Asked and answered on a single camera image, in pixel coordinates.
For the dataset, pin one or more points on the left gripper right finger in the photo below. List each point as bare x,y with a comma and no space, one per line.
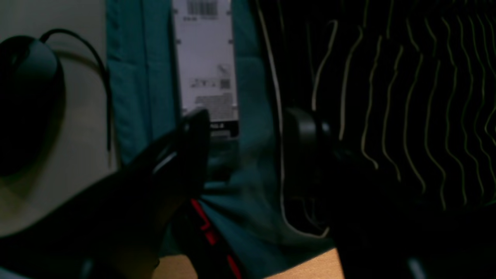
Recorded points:
377,228

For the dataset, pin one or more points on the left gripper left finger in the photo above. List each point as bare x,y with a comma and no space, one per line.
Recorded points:
115,228

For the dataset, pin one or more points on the navy white striped t-shirt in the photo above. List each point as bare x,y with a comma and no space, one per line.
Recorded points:
406,85

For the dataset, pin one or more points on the red black clamp tool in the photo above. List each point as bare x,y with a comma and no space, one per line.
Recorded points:
199,240

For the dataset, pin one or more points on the teal table cloth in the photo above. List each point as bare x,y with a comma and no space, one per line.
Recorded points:
245,202

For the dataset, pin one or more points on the black computer mouse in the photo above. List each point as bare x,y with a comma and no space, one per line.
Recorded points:
31,83

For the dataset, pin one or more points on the grey blister package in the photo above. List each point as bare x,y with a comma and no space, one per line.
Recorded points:
205,61

